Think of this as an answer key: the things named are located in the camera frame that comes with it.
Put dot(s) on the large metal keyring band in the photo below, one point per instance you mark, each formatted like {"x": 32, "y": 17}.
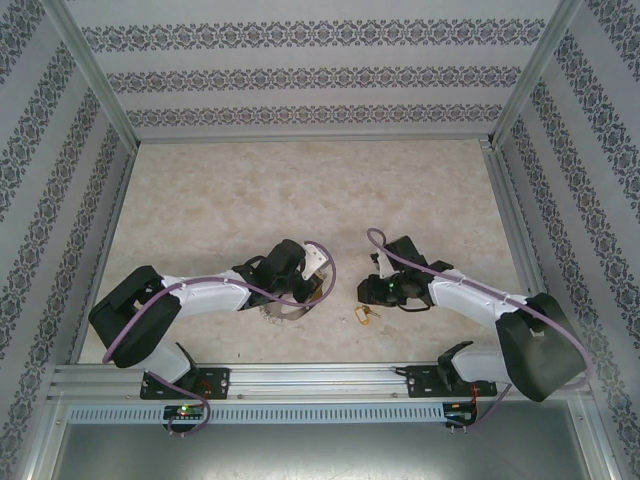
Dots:
{"x": 295, "y": 313}

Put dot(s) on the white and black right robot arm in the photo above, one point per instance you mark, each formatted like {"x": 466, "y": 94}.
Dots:
{"x": 465, "y": 300}

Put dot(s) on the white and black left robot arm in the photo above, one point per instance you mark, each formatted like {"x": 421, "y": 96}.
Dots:
{"x": 215, "y": 295}

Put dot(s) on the grey sheet metal tray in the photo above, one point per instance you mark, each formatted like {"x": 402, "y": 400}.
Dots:
{"x": 320, "y": 455}

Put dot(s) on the aluminium mounting rail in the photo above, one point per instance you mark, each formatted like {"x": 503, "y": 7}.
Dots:
{"x": 320, "y": 382}

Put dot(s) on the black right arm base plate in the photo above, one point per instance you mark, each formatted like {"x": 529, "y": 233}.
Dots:
{"x": 425, "y": 382}

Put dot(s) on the aluminium table back rail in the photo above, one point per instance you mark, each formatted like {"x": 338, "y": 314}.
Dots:
{"x": 315, "y": 141}

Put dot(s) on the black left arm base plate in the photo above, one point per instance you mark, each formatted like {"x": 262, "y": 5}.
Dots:
{"x": 217, "y": 382}

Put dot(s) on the aluminium table side rail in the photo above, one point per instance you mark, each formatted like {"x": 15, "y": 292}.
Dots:
{"x": 507, "y": 200}
{"x": 116, "y": 205}

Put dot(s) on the aluminium lower frame bar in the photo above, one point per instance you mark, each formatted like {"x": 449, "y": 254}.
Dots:
{"x": 597, "y": 440}
{"x": 42, "y": 440}

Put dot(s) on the aluminium upright post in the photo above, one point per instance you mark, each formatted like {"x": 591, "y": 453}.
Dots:
{"x": 97, "y": 75}
{"x": 531, "y": 75}

